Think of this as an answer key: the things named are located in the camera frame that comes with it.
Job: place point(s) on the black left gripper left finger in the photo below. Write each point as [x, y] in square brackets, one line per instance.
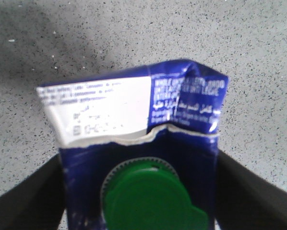
[37, 203]

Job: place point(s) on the blue white milk carton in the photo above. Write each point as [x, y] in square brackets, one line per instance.
[139, 147]

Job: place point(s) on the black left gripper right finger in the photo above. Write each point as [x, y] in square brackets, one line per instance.
[245, 201]

